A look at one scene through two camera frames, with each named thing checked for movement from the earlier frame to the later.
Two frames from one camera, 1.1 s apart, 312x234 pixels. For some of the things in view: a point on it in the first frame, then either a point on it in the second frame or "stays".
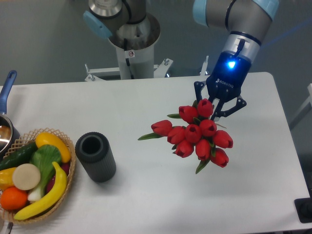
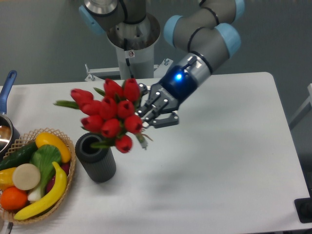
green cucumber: [19, 156] stays
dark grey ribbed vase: [95, 152] stays
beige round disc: [26, 176] stays
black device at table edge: [303, 208] stays
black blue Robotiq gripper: [229, 72] → [165, 96]
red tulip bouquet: [198, 138] → [113, 113]
